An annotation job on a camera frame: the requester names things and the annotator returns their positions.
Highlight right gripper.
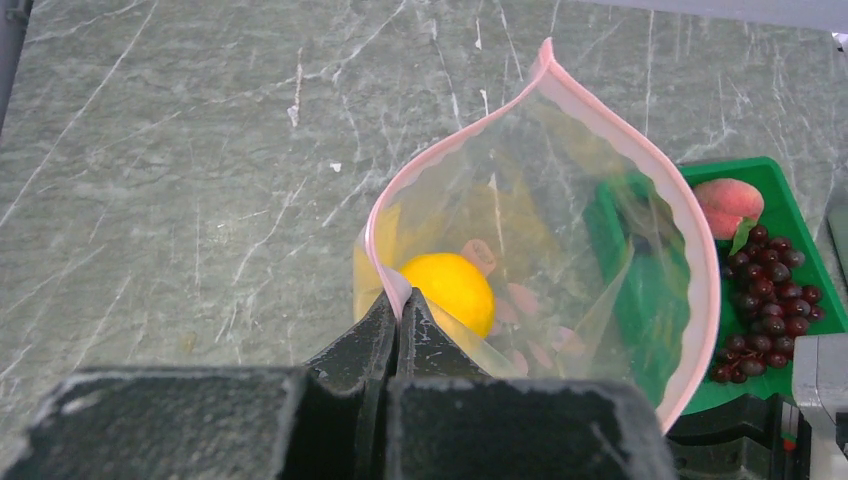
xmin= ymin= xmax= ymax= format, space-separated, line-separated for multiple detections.
xmin=666 ymin=394 xmax=811 ymax=480

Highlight green plastic tray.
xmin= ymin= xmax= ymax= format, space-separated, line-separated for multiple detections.
xmin=584 ymin=157 xmax=847 ymax=415

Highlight pink peach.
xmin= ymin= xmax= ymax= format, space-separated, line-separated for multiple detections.
xmin=693 ymin=178 xmax=765 ymax=241

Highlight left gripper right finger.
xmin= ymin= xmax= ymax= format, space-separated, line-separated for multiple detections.
xmin=387 ymin=288 xmax=493 ymax=398

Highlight dark purple grapes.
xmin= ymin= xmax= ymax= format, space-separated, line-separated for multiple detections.
xmin=708 ymin=224 xmax=825 ymax=384

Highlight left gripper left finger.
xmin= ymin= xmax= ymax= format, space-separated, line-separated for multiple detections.
xmin=301 ymin=294 xmax=397 ymax=479

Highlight yellow lemon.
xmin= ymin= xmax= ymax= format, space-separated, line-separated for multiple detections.
xmin=400 ymin=253 xmax=496 ymax=338

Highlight clear zip top bag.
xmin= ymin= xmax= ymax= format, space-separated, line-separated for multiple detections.
xmin=352 ymin=39 xmax=721 ymax=430

